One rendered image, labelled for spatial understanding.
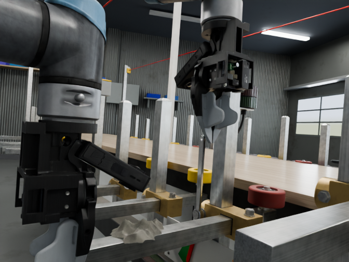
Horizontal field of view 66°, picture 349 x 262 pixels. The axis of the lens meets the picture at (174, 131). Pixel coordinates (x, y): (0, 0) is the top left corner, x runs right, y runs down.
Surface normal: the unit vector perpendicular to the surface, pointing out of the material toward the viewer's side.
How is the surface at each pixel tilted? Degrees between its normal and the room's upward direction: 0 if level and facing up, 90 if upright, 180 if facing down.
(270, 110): 90
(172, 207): 90
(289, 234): 0
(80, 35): 86
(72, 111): 90
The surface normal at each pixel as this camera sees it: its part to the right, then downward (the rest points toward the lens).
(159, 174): 0.59, 0.05
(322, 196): -0.80, -0.05
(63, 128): 0.22, 0.03
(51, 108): -0.18, 0.00
